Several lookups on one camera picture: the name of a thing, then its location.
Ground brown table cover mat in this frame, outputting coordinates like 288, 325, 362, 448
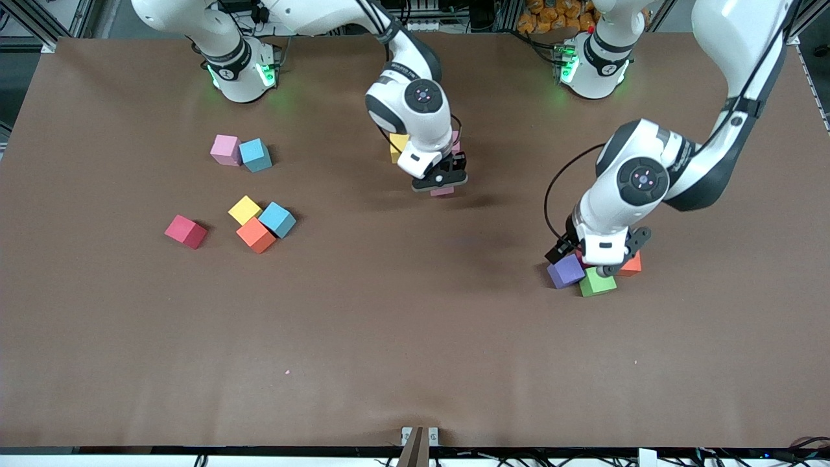
0, 31, 830, 449

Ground green foam cube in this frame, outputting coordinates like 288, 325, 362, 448
578, 266, 618, 298

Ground metal bracket with post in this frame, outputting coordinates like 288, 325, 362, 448
400, 425, 440, 467

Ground purple foam cube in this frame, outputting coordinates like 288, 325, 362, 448
546, 254, 586, 290

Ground blue foam cube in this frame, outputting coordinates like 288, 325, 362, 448
258, 201, 298, 239
239, 138, 273, 173

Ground pile of orange objects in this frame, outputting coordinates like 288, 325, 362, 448
519, 0, 597, 34

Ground aluminium side rail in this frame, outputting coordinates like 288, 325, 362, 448
794, 44, 830, 134

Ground aluminium frame post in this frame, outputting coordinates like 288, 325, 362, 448
777, 0, 830, 46
0, 0, 58, 54

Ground black cable bundle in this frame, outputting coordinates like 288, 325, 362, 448
765, 436, 830, 462

